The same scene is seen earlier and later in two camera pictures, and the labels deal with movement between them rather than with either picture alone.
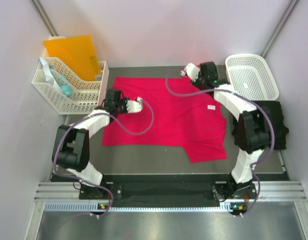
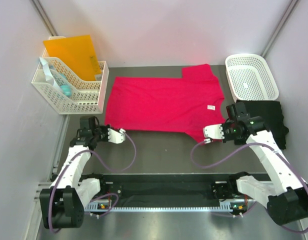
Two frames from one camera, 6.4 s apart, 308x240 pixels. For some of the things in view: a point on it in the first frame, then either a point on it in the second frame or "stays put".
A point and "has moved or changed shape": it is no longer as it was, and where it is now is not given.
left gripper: (124, 101) to (105, 127)
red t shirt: (174, 114) has moved or changed shape
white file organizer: (67, 94) stays put
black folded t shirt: (274, 111) stays put
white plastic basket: (249, 75) stays put
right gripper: (196, 83) to (227, 138)
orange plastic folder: (77, 55) stays put
